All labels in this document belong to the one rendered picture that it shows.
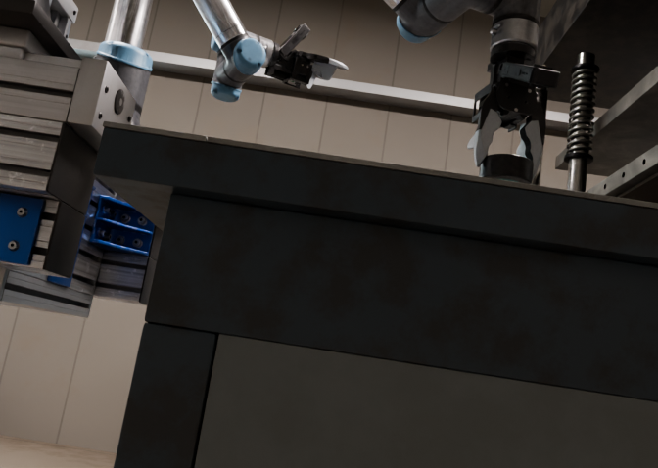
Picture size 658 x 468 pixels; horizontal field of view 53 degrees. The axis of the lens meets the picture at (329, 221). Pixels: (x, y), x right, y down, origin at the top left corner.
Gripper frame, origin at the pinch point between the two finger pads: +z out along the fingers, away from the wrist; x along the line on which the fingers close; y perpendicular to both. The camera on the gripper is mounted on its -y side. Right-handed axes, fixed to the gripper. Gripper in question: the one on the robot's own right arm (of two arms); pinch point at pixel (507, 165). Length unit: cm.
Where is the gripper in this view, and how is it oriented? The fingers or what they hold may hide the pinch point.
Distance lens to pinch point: 105.0
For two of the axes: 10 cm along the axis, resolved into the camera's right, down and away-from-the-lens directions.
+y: -2.5, 1.7, 9.5
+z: -1.5, 9.7, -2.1
